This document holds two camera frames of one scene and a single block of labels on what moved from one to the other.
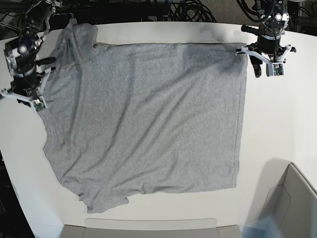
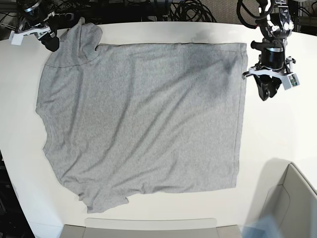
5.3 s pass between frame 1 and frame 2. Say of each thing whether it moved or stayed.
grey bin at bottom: stayed
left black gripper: moved
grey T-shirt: stayed
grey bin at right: stayed
